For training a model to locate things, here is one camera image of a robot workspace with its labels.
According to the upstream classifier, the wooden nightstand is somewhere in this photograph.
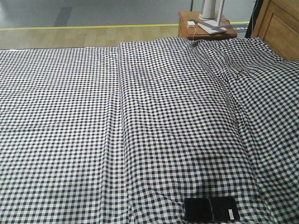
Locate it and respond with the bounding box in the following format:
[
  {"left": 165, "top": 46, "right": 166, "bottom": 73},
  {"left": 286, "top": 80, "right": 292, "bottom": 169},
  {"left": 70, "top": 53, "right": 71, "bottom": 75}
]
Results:
[{"left": 178, "top": 11, "right": 238, "bottom": 41}]

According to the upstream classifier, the white cylindrical appliance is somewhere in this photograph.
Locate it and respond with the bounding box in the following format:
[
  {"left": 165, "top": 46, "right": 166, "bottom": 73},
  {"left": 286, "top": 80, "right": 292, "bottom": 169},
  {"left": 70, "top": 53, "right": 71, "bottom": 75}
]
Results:
[{"left": 199, "top": 0, "right": 216, "bottom": 20}]

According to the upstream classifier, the white charger adapter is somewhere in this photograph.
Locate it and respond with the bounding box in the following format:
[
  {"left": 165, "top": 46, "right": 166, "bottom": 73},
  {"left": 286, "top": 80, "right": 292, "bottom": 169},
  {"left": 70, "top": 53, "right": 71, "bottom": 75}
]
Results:
[{"left": 187, "top": 21, "right": 195, "bottom": 28}]

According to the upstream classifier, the black white checkered bedsheet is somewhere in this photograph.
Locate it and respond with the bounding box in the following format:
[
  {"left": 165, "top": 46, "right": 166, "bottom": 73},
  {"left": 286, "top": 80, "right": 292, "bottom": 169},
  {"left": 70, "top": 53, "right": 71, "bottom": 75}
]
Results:
[{"left": 0, "top": 37, "right": 299, "bottom": 224}]

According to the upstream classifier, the wooden headboard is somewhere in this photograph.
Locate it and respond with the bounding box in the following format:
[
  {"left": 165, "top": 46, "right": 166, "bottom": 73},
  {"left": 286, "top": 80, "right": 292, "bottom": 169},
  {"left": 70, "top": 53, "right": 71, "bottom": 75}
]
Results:
[{"left": 251, "top": 0, "right": 299, "bottom": 61}]

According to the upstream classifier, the black foldable phone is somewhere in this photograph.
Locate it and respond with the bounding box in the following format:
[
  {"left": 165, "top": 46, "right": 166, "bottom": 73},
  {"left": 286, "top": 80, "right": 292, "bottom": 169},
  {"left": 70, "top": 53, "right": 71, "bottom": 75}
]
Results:
[{"left": 184, "top": 196, "right": 240, "bottom": 223}]

